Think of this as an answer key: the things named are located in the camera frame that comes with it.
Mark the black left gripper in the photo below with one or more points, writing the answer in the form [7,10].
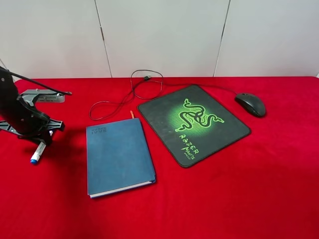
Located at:
[19,117]

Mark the blue and white marker pen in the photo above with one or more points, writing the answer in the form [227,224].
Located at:
[38,153]

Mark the black computer mouse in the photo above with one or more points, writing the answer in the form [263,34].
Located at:
[252,104]

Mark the blue hardcover notebook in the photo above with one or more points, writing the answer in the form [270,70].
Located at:
[118,158]

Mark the black green Razer mouse pad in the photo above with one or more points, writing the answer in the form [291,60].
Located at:
[192,124]

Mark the red tablecloth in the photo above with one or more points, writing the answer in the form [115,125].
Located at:
[265,186]

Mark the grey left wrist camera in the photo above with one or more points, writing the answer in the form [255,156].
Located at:
[42,96]

